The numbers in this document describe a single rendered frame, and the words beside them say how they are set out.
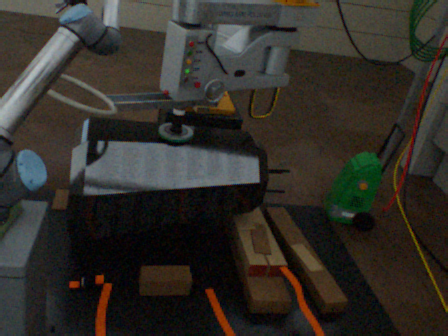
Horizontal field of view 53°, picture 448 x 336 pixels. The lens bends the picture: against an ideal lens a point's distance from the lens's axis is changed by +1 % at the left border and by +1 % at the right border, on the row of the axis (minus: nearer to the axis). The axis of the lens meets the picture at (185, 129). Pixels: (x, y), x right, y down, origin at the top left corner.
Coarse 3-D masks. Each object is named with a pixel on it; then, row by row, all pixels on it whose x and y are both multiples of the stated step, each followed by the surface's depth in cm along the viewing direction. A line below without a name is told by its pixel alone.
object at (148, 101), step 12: (108, 96) 248; (120, 96) 252; (132, 96) 256; (144, 96) 260; (156, 96) 265; (168, 96) 269; (120, 108) 243; (132, 108) 247; (144, 108) 251; (156, 108) 255; (168, 108) 259
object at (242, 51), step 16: (240, 32) 277; (256, 32) 271; (272, 32) 269; (288, 32) 276; (208, 48) 246; (224, 48) 271; (240, 48) 266; (256, 48) 267; (224, 64) 260; (240, 64) 267; (256, 64) 273; (208, 80) 260; (224, 80) 266; (240, 80) 272; (256, 80) 279; (272, 80) 286; (288, 80) 293
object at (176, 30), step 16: (176, 32) 245; (192, 32) 238; (208, 32) 243; (176, 48) 247; (176, 64) 249; (208, 64) 253; (160, 80) 267; (176, 80) 251; (192, 80) 253; (176, 96) 253; (192, 96) 258
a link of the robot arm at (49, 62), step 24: (72, 24) 166; (96, 24) 171; (48, 48) 164; (72, 48) 166; (24, 72) 162; (48, 72) 162; (24, 96) 158; (0, 120) 155; (24, 120) 162; (0, 144) 154; (0, 168) 155
